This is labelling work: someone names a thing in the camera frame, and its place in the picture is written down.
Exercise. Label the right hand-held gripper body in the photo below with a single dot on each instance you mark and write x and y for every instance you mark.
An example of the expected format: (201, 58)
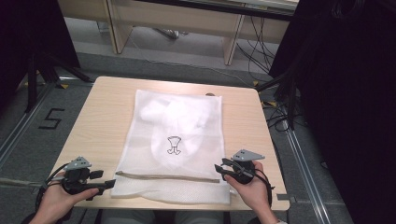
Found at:
(246, 171)

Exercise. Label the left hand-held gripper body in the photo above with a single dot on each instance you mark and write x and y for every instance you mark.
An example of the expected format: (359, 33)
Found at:
(76, 180)

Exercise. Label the white mesh laundry bag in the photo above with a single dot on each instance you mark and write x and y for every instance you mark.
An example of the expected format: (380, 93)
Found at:
(180, 186)

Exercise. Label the person's right hand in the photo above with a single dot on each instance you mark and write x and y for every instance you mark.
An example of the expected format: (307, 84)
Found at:
(255, 194)

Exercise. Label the person's left hand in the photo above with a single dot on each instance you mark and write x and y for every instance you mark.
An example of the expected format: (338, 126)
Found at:
(57, 202)

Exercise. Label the person's left leg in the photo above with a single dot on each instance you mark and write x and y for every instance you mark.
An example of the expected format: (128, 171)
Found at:
(127, 217)

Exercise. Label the person's leg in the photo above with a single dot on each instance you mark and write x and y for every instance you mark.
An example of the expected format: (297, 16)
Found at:
(199, 217)
(127, 217)

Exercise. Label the grey tape piece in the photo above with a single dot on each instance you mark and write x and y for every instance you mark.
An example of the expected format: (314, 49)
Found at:
(282, 196)

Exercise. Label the person's right leg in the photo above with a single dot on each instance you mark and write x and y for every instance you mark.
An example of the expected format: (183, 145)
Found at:
(199, 217)

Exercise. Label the small brown round thing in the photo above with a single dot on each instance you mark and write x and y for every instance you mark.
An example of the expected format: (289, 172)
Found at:
(210, 94)

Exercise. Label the white garment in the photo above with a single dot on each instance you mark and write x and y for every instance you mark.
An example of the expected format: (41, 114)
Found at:
(174, 115)

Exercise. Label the yellow tape piece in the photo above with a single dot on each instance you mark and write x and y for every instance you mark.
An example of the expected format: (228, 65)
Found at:
(64, 86)
(255, 83)

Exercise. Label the black tripod stand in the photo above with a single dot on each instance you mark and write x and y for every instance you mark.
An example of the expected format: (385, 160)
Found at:
(291, 99)
(32, 81)

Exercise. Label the black curtain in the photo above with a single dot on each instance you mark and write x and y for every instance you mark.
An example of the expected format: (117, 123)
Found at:
(348, 93)
(31, 28)

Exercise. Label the beige wooden desk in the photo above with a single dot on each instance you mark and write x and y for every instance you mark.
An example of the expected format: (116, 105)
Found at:
(174, 18)

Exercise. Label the metal floor rail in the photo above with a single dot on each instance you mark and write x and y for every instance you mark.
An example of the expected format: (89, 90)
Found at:
(21, 127)
(306, 174)

